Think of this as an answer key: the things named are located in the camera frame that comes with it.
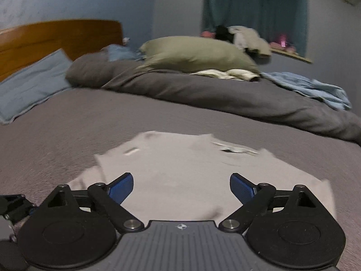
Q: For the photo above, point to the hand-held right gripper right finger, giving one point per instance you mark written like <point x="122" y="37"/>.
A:
<point x="240" y="188"/>

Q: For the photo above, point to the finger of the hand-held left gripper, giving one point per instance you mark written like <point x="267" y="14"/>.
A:
<point x="15" y="204"/>

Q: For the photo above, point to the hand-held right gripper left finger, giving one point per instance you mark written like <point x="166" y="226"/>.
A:
<point x="122" y="188"/>

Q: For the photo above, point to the light grey sweater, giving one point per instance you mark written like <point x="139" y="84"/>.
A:
<point x="183" y="169"/>

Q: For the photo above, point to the beige clothes pile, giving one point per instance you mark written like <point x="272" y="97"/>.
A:
<point x="251" y="38"/>

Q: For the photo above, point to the dark grey duvet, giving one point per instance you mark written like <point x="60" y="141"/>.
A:
<point x="197" y="93"/>

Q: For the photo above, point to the cream cloth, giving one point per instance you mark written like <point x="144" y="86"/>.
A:
<point x="225" y="74"/>

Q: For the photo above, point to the blue pillow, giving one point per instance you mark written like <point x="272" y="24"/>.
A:
<point x="28" y="87"/>

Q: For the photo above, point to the light blue blanket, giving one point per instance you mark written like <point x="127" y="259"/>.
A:
<point x="310" y="87"/>

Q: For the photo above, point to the blue cloth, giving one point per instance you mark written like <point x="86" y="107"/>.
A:
<point x="121" y="53"/>

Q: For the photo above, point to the olive green pillow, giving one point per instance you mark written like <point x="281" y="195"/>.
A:
<point x="191" y="53"/>

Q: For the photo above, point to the wooden windowsill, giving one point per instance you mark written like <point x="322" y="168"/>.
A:
<point x="296" y="56"/>

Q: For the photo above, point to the small white object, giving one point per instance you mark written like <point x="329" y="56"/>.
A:
<point x="125" y="40"/>

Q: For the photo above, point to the pink glowing object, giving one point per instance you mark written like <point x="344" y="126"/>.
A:
<point x="283" y="41"/>

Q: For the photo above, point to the black cloth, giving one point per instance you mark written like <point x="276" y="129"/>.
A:
<point x="222" y="32"/>

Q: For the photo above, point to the pink plush item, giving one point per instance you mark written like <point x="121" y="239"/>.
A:
<point x="207" y="34"/>

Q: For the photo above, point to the wooden headboard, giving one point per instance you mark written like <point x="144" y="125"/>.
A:
<point x="56" y="36"/>

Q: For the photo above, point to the teal curtain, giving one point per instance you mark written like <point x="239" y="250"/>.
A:
<point x="253" y="2"/>

